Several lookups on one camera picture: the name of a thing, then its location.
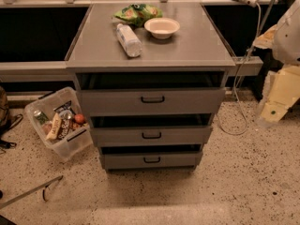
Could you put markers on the green chip bag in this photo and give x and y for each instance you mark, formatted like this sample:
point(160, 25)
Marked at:
point(138, 14)

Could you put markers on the dark bag at left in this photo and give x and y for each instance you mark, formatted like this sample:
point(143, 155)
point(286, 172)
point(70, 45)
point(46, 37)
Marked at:
point(7, 121)

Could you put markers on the yellow snack bar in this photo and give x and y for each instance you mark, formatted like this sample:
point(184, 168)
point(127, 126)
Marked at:
point(56, 123)

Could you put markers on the clear plastic storage bin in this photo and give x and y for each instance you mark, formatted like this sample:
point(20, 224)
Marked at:
point(75, 141)

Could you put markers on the grey middle drawer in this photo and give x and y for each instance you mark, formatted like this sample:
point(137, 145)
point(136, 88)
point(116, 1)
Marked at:
point(136, 130)

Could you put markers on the white paper bowl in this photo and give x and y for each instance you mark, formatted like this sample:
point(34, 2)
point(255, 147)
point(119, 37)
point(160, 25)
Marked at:
point(162, 28)

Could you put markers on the grey drawer cabinet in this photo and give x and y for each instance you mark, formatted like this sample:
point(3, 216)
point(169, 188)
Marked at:
point(196, 47)

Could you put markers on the grey bottom drawer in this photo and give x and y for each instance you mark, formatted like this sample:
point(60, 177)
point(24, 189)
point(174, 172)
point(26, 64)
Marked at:
point(154, 156)

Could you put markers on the brown snack bag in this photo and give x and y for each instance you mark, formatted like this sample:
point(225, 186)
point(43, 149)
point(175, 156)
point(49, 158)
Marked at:
point(65, 128)

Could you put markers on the grey drawer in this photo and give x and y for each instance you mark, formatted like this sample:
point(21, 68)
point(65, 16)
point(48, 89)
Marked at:
point(154, 156)
point(133, 93)
point(136, 130)

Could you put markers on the grey top drawer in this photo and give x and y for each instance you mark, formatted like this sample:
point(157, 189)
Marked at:
point(133, 93)

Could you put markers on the grey counter rail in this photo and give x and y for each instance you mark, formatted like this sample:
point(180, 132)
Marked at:
point(21, 72)

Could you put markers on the red apple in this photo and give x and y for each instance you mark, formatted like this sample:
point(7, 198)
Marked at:
point(79, 118)

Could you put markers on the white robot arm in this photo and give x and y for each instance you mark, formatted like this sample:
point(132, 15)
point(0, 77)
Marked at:
point(284, 37)

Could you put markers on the green soda can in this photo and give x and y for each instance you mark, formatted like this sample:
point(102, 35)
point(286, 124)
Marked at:
point(41, 117)

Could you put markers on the dark blue snack packet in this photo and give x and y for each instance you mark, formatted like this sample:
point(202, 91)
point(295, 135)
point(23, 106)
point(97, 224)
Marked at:
point(65, 107)

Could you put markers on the metal rod on floor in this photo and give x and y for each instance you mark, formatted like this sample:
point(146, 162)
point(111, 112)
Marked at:
point(29, 192)

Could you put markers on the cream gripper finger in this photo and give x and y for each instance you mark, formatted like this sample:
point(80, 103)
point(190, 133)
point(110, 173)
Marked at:
point(281, 90)

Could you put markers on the clear plastic water bottle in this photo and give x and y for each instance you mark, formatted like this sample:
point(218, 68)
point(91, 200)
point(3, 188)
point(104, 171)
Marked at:
point(129, 41)

